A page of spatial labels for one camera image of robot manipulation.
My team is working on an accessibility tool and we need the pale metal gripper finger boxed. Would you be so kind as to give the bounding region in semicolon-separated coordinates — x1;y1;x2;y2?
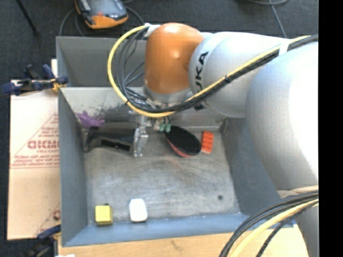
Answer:
133;128;141;158
140;128;150;157

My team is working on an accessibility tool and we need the black flat tool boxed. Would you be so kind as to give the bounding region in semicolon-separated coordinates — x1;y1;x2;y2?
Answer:
83;129;132;153

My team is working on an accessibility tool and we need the black oval disc, red rim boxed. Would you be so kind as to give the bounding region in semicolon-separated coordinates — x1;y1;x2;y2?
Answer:
163;125;202;158

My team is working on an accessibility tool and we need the grey metal bin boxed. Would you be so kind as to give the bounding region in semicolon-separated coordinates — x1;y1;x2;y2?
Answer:
55;35;297;247

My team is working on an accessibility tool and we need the purple soft toy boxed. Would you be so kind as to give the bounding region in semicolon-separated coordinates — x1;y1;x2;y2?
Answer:
76;110;106;129

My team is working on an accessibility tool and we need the orange small box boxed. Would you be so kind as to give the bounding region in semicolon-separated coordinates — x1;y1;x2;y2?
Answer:
200;131;215;155

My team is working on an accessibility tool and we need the white oval soap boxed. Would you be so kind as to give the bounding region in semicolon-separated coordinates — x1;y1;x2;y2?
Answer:
129;198;148;223

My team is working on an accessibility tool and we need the yellow small block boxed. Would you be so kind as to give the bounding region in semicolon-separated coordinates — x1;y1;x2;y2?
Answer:
94;203;114;226

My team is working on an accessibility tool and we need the brown cardboard board, red print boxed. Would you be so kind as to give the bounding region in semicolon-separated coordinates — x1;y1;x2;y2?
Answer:
6;89;62;241

